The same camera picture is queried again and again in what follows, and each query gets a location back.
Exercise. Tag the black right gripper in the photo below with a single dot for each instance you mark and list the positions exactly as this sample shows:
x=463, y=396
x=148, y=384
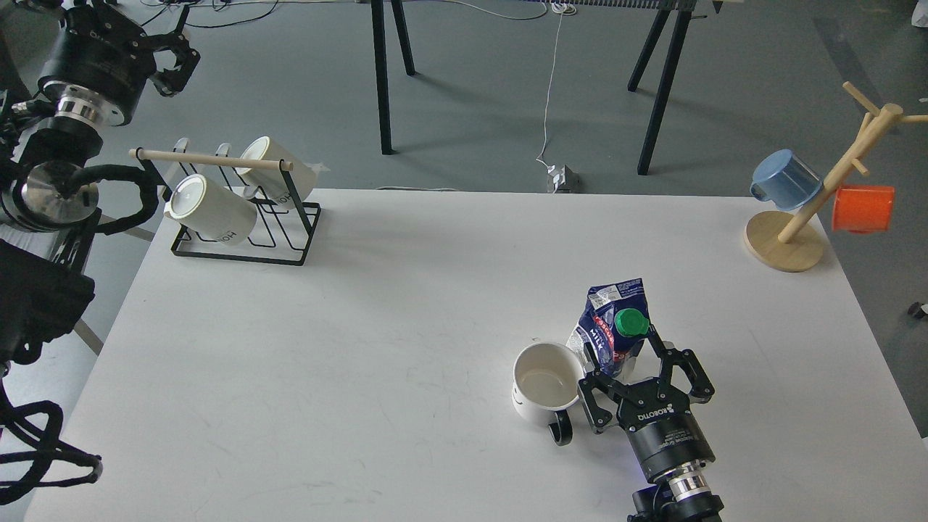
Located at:
x=663, y=431

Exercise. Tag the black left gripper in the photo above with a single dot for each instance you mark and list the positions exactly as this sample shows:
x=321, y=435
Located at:
x=98, y=48

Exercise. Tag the blue milk carton green cap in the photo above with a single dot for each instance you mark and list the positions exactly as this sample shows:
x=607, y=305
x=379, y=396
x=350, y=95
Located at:
x=615, y=322

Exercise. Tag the white mug black handle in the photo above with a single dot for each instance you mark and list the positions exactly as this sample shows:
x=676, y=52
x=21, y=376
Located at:
x=545, y=386

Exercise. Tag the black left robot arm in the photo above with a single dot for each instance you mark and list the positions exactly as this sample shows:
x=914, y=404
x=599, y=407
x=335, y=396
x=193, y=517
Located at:
x=47, y=187

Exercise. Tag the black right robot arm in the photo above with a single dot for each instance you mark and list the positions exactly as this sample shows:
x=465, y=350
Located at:
x=683, y=494

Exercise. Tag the blue cup on tree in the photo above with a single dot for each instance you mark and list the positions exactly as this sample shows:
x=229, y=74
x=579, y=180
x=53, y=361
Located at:
x=785, y=180

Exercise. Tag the orange cup on tree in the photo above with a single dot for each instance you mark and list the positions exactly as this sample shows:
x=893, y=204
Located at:
x=863, y=208

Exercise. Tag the white mug rear on rack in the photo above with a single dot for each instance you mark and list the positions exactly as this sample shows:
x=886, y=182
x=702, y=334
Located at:
x=271, y=181

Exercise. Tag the white mug on rack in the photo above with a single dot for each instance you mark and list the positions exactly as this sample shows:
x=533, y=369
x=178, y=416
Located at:
x=209, y=208
x=271, y=181

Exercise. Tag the white mug front on rack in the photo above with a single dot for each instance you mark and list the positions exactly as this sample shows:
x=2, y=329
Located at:
x=209, y=208

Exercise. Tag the wooden mug tree stand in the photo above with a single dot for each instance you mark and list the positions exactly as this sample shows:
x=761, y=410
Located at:
x=785, y=240

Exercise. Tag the grey power adapter on floor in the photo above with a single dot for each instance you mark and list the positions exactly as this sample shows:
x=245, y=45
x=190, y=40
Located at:
x=562, y=179

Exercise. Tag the black table leg right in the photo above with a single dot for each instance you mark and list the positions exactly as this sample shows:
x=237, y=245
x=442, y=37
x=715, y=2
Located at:
x=684, y=11

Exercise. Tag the black wire mug rack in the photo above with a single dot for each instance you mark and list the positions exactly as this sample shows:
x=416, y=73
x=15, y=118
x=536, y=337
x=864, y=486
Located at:
x=280, y=236

